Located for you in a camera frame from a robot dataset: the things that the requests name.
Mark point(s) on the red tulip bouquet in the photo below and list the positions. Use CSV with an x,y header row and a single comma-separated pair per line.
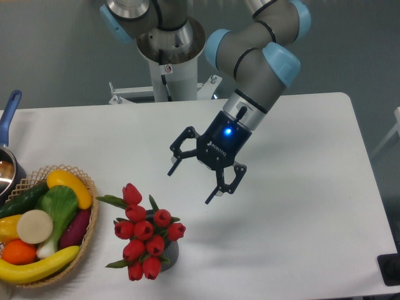
x,y
135,229

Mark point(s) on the green bok choy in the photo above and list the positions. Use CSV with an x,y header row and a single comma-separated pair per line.
x,y
61,204

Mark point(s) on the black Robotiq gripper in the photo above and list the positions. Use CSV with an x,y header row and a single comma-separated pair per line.
x,y
223,145

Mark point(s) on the beige round disc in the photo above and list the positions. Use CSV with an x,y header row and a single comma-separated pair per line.
x,y
34,226

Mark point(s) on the green cucumber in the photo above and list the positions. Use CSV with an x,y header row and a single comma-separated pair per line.
x,y
25,201

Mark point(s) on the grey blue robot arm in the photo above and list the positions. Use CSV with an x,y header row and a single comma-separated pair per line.
x,y
256,57

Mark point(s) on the orange fruit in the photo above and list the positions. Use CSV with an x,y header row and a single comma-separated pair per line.
x,y
19,252

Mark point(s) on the woven wicker basket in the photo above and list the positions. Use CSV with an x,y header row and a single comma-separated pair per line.
x,y
40,176

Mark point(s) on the black device at edge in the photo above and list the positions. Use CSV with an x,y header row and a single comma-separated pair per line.
x,y
389,268

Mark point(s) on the blue handled saucepan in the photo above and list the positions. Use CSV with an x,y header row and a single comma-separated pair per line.
x,y
11,171

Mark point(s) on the white object at right edge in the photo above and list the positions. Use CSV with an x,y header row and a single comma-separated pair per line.
x,y
391,137

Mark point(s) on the white metal base frame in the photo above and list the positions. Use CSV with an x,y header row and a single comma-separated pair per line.
x,y
205,90

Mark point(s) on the purple sweet potato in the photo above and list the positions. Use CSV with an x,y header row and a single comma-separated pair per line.
x,y
74,234

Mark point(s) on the yellow bell pepper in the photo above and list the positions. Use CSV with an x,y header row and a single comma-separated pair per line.
x,y
8,228

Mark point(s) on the dark grey ribbed vase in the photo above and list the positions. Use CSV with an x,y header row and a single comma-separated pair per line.
x,y
160,246

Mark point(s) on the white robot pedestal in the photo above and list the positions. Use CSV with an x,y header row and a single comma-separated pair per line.
x,y
172,57

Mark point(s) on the yellow squash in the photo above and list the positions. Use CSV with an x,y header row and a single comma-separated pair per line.
x,y
61,177

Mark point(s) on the yellow banana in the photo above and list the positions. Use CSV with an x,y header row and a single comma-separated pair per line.
x,y
36,271

